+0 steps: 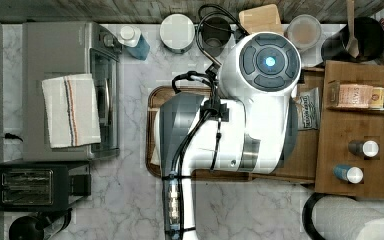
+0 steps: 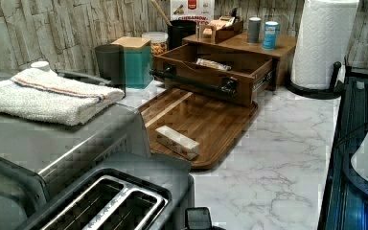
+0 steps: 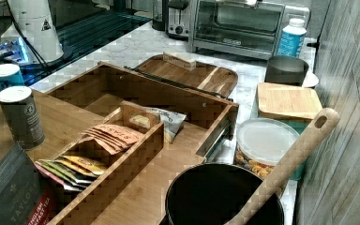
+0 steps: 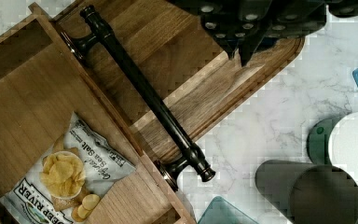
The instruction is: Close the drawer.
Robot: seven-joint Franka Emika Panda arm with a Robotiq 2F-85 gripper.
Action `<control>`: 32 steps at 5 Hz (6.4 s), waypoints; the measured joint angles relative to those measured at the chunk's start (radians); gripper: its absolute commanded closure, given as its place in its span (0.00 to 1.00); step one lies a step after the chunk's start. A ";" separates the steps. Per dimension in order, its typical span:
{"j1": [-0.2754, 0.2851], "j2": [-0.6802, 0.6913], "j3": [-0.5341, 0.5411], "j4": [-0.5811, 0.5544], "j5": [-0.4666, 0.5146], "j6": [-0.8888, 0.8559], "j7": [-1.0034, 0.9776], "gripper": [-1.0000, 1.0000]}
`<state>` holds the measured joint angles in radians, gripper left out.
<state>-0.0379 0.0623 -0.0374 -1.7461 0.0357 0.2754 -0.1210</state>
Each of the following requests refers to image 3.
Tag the wooden drawer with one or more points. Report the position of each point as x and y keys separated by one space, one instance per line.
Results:
x=103 y=88

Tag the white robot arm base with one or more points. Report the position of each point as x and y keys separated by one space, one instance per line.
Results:
x=32 y=26

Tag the grey snack packet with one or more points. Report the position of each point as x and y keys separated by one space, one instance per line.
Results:
x=173 y=122

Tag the wooden serving tray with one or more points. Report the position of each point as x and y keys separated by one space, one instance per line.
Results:
x=219 y=81

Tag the orange tea bag packets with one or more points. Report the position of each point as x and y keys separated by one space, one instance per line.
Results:
x=113 y=138

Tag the clear plastic snack container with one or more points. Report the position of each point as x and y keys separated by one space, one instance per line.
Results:
x=261 y=143

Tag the black round pot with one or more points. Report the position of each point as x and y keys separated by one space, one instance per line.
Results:
x=209 y=194

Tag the wooden cabinet top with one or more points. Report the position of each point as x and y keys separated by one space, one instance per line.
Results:
x=142 y=201

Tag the stainless steel toaster oven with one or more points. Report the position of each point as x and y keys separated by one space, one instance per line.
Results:
x=232 y=26

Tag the silver toaster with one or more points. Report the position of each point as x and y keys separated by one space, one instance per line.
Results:
x=178 y=18

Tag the grey metal cup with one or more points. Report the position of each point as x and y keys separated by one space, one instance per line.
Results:
x=284 y=69

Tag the wooden tea bag organizer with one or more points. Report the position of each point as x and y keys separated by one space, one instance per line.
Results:
x=121 y=167

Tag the teal box with wooden lid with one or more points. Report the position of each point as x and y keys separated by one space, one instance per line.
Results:
x=293 y=106

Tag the yellow green tea bag packets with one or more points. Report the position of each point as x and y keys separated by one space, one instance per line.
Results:
x=73 y=173

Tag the white blue plastic bottle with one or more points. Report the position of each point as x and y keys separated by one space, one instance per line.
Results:
x=292 y=38

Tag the dark grey tea tin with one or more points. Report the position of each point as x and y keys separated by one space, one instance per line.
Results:
x=20 y=111

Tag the teal tin white lid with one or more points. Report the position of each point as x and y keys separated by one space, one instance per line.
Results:
x=10 y=75

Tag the black Taylors tea bag pack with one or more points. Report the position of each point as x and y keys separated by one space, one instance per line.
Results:
x=26 y=197

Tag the wooden spoon handle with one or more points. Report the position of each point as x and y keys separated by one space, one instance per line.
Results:
x=316 y=131

